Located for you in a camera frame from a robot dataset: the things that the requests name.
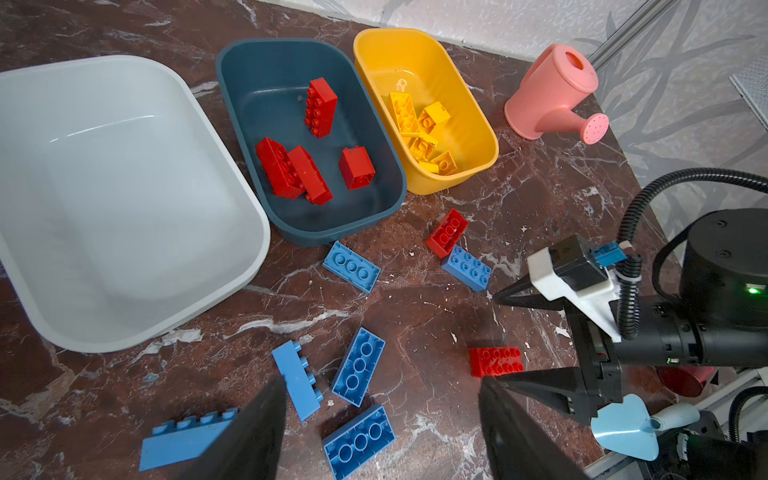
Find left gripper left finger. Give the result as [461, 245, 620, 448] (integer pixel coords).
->
[180, 375, 287, 479]

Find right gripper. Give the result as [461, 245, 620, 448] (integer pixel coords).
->
[493, 274, 702, 425]

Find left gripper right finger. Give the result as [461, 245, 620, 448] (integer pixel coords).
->
[478, 377, 587, 479]

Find red lego brick bottom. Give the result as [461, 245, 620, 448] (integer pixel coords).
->
[468, 346, 525, 378]

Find blue lego brick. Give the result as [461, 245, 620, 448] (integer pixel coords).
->
[441, 244, 492, 292]
[139, 408, 239, 471]
[322, 405, 396, 480]
[272, 340, 323, 421]
[323, 241, 381, 294]

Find blue lego brick diagonal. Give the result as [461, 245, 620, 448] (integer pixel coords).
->
[331, 327, 386, 407]

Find yellow lego small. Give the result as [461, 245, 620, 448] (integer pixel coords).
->
[409, 133, 438, 161]

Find yellow lego square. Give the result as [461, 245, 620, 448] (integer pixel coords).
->
[418, 101, 451, 133]

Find small red lego brick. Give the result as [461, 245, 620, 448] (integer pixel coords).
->
[339, 146, 376, 190]

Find red lego brick top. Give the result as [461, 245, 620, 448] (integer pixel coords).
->
[255, 137, 305, 199]

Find yellow curved lego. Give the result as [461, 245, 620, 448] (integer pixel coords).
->
[389, 92, 419, 137]

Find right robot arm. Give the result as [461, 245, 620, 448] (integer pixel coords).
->
[493, 167, 767, 424]

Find light blue toy shovel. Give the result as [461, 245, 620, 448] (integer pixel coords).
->
[591, 394, 700, 461]

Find blue lego brick bottom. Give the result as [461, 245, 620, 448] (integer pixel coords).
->
[322, 405, 396, 480]

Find yellow plastic bin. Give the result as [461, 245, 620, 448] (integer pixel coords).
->
[353, 28, 499, 195]

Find pink toy watering can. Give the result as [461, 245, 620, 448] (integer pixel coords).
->
[504, 44, 609, 145]

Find white plastic bin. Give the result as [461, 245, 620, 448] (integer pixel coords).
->
[1, 55, 270, 353]

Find teal plastic bin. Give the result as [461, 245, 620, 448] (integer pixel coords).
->
[216, 38, 407, 247]

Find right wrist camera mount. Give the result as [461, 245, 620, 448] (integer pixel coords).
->
[527, 235, 622, 342]

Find white wire basket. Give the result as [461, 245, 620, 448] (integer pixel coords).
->
[729, 56, 768, 129]

